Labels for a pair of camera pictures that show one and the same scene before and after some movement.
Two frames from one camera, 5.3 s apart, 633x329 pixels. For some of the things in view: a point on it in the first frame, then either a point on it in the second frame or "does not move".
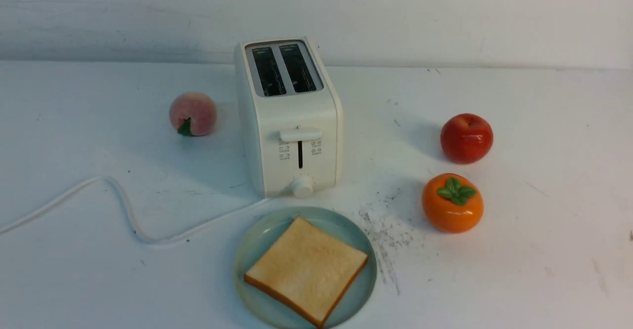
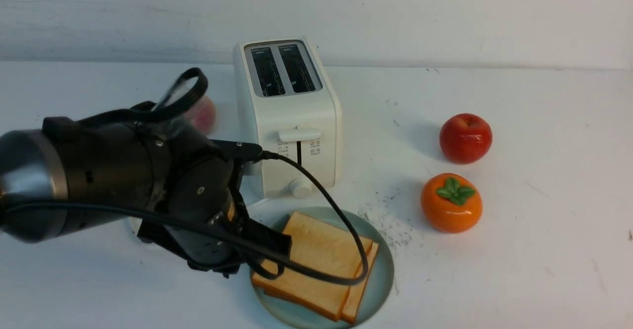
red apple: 466,138 does not move
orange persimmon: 453,203 does not move
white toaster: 297,120 does not move
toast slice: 308,270 -> 347,313
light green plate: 258,310 -> 381,280
